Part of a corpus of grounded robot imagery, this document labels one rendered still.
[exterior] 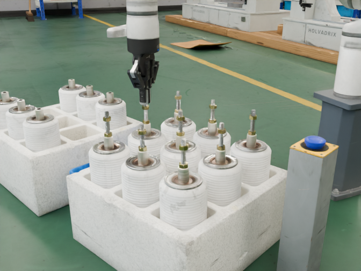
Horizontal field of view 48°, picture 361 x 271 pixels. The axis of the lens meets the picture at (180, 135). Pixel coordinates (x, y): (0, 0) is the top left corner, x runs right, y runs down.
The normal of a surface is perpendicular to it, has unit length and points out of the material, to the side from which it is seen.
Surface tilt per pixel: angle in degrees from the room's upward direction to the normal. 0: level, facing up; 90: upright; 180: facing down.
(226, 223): 90
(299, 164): 90
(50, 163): 90
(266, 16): 90
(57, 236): 0
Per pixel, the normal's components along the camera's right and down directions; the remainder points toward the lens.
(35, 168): 0.69, 0.27
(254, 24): 0.42, 0.33
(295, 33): -0.91, 0.15
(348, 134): -0.35, 0.35
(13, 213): 0.00, -0.93
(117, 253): -0.68, 0.27
